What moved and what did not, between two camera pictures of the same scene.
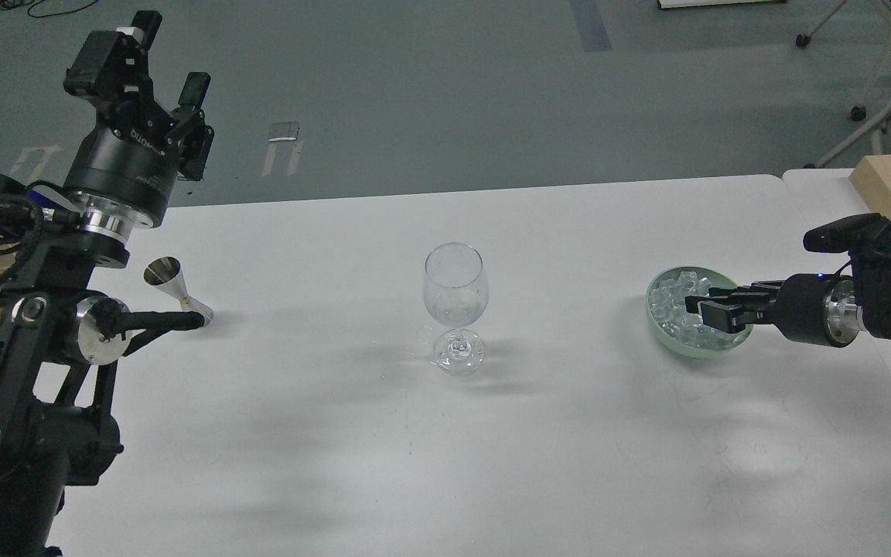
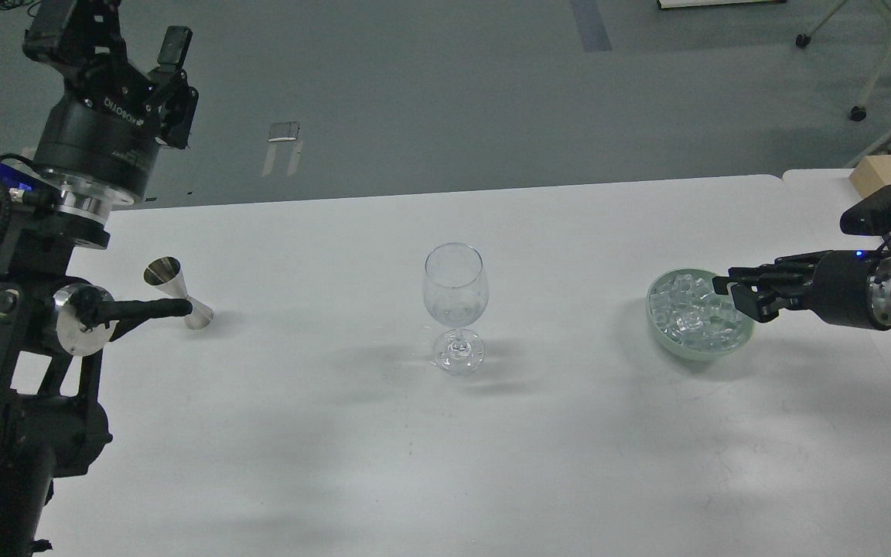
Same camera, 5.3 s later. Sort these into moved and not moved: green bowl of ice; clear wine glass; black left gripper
Moved: black left gripper
Not moved: clear wine glass; green bowl of ice
